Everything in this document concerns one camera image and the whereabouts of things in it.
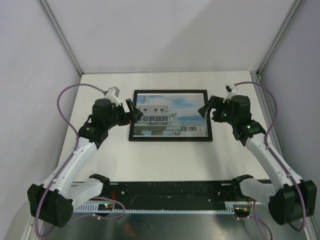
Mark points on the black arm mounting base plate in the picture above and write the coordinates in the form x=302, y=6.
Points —
x=174, y=195

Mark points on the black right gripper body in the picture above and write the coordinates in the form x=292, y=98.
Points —
x=223, y=113

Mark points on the aluminium corner post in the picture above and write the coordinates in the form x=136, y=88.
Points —
x=52, y=20
x=284, y=27

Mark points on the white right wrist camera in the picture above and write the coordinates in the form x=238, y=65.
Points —
x=232, y=91

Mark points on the building photo print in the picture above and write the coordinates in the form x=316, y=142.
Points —
x=170, y=115

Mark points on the wooden picture frame black front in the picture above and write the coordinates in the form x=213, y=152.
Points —
x=170, y=138

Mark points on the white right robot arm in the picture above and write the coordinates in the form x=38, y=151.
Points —
x=288, y=197

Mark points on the left aluminium corner post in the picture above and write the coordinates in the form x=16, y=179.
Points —
x=52, y=20

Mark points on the right aluminium corner post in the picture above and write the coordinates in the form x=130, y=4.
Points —
x=284, y=27

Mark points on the aluminium table edge rail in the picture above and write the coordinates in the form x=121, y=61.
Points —
x=270, y=112

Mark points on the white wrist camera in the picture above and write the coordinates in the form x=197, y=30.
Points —
x=232, y=91
x=112, y=94

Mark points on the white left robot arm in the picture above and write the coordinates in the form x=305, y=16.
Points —
x=54, y=200

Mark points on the white slotted cable duct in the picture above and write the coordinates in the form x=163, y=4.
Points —
x=94, y=207

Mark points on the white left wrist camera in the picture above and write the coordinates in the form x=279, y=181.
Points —
x=112, y=94

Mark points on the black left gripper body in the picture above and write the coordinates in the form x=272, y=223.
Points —
x=118, y=117

